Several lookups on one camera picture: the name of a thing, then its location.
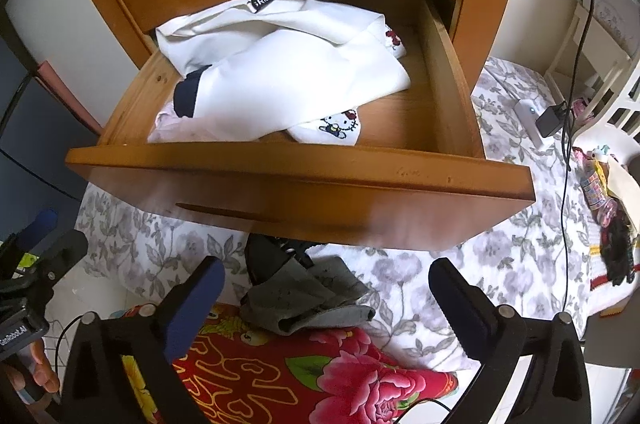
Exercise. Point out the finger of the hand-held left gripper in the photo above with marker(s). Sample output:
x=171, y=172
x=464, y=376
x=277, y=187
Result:
x=65, y=249
x=42, y=221

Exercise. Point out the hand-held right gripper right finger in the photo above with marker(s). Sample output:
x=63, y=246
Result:
x=457, y=309

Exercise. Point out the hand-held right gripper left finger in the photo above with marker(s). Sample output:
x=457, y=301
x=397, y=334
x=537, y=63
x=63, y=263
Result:
x=192, y=309

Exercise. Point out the grey garment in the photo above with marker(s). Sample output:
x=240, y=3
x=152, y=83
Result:
x=300, y=299

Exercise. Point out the white garment with black label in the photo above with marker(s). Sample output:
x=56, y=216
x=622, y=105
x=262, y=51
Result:
x=300, y=69

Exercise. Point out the person's left hand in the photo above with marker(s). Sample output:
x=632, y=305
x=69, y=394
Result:
x=42, y=374

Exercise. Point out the grey floral blanket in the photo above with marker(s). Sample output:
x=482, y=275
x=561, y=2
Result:
x=500, y=264

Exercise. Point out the red floral blanket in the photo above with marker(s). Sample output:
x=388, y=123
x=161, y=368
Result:
x=300, y=379

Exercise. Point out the white power strip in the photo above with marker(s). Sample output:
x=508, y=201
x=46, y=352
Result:
x=527, y=114

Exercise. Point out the black charger adapter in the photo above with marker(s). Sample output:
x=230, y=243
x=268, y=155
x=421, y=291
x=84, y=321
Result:
x=550, y=121

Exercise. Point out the white cutout rack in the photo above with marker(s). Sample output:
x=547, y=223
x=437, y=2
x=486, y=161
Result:
x=600, y=89

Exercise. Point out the grey printed box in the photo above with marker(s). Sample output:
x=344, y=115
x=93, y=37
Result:
x=615, y=14

